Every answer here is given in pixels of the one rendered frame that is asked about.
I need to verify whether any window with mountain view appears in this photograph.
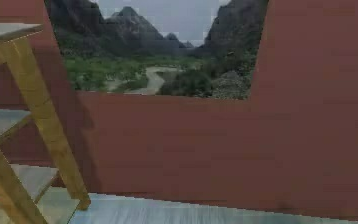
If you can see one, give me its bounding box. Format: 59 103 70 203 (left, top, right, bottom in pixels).
43 0 271 101

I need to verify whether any wooden shelf with grey boards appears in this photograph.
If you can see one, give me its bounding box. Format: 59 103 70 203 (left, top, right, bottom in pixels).
0 22 92 224

